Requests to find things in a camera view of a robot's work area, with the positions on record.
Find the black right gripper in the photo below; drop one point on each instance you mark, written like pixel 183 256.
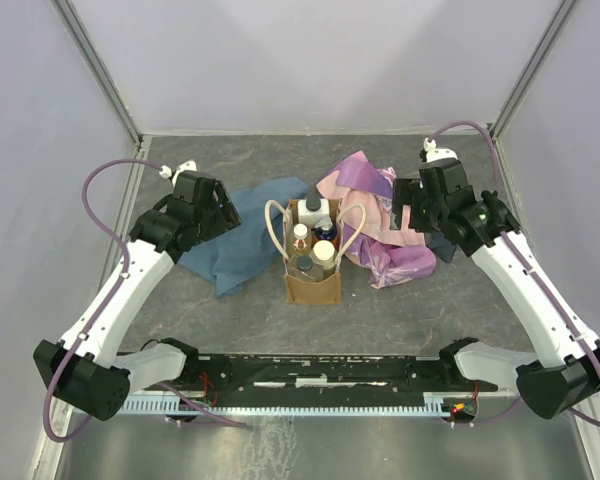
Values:
pixel 408 192

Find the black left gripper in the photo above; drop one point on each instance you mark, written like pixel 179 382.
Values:
pixel 227 217

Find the blue denim cloth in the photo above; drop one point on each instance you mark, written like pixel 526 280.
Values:
pixel 237 256

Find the pink purple floral cloth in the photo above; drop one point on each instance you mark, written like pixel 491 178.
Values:
pixel 393 257

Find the amber liquid clear bottle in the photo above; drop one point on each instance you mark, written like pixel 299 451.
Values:
pixel 302 240

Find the dark blue pump bottle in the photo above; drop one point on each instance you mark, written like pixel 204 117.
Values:
pixel 326 230

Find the white bottle grey cap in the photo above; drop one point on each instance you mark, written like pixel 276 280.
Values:
pixel 311 211

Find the pale green cream-cap bottle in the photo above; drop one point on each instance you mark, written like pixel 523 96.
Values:
pixel 324 254

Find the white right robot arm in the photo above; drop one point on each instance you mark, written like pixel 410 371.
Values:
pixel 564 368

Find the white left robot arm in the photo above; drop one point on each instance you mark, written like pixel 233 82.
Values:
pixel 85 368

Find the dark navy cloth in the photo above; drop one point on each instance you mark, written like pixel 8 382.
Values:
pixel 443 249

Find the clear bottle dark cap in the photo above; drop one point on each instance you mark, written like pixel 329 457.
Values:
pixel 303 267

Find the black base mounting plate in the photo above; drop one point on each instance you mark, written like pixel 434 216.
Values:
pixel 228 379

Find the light blue cable duct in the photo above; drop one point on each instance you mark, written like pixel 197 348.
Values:
pixel 426 405

